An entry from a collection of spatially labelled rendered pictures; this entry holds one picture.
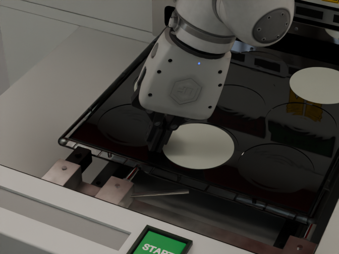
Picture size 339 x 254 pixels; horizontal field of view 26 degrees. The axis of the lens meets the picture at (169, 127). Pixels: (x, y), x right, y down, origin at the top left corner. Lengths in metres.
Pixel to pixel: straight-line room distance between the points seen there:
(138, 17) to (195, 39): 0.51
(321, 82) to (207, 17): 0.35
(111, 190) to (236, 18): 0.29
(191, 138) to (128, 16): 0.42
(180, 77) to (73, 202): 0.20
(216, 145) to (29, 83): 0.42
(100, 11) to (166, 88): 0.52
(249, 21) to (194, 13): 0.10
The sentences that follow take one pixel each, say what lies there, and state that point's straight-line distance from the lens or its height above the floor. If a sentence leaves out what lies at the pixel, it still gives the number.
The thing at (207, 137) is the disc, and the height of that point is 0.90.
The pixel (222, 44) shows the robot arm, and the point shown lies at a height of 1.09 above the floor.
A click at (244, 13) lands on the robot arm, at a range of 0.78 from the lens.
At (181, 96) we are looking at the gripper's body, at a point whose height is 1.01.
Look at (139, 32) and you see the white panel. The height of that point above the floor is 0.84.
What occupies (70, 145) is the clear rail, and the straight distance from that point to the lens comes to 1.03.
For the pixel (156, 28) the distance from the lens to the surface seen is 1.35.
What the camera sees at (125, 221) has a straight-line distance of 0.83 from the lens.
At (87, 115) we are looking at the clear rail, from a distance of 1.08.
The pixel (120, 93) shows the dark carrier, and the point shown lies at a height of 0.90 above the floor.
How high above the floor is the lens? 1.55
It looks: 38 degrees down
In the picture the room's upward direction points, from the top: straight up
